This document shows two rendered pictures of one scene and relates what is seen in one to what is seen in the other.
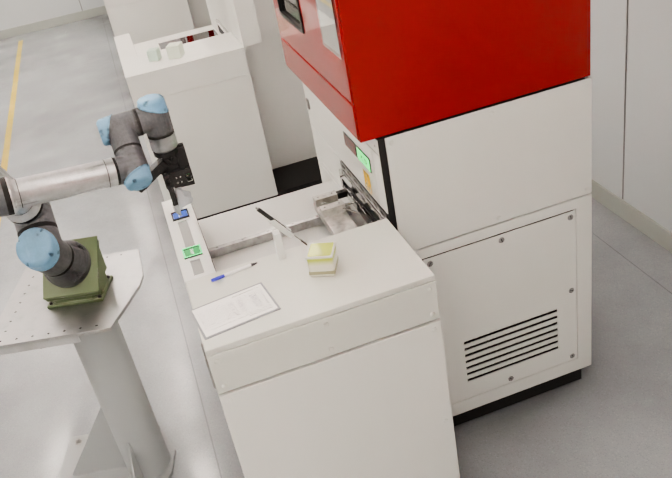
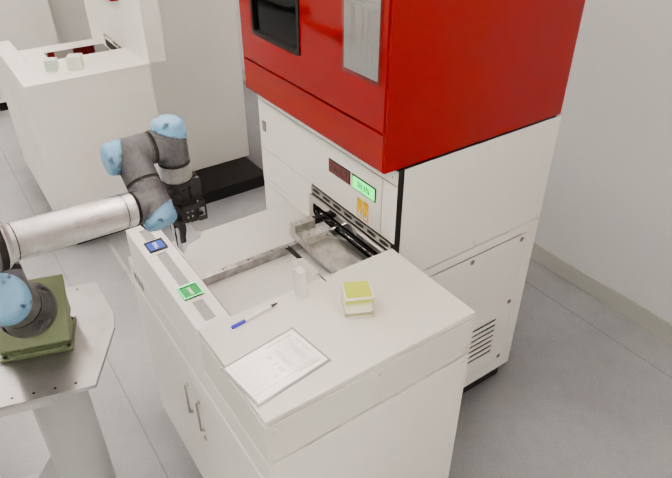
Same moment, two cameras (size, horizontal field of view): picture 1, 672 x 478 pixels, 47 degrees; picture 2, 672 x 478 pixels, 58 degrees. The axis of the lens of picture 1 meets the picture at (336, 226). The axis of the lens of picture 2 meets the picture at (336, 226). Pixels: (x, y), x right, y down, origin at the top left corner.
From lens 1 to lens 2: 0.91 m
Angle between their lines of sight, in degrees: 19
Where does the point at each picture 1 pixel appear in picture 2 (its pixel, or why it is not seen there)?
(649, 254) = not seen: hidden behind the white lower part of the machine
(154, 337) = not seen: hidden behind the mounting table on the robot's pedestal
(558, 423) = (491, 416)
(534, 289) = (485, 303)
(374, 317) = (421, 359)
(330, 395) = (368, 442)
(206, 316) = (246, 375)
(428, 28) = (459, 60)
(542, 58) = (533, 96)
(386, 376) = (416, 414)
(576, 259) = (517, 274)
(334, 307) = (390, 355)
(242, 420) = not seen: outside the picture
